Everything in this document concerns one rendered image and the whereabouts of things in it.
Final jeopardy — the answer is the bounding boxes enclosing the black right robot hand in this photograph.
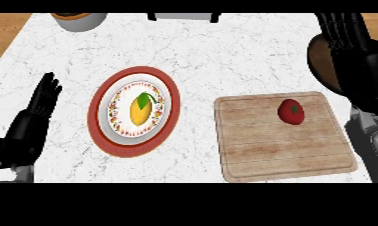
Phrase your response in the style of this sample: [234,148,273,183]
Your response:
[312,12,378,116]

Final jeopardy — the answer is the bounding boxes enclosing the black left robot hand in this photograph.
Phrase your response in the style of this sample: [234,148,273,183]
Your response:
[0,71,64,171]

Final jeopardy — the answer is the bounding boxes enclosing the dark brown pan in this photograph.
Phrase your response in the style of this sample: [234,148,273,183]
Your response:
[305,33,345,96]

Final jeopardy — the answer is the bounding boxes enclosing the red tomato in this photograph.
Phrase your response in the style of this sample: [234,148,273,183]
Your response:
[276,98,307,126]

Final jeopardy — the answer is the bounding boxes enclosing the wooden cutting board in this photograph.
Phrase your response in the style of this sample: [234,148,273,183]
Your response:
[212,90,358,183]

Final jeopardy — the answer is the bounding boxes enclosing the red round placemat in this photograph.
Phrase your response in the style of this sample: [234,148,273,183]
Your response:
[85,65,183,159]

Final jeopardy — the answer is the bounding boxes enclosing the white patterned plate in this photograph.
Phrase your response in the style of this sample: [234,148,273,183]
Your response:
[97,73,172,146]

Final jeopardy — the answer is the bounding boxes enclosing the yellow fruit with green leaf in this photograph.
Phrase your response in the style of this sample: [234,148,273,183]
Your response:
[128,91,166,127]

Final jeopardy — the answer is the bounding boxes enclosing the grey appliance with black legs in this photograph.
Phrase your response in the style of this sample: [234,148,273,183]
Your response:
[146,12,221,24]

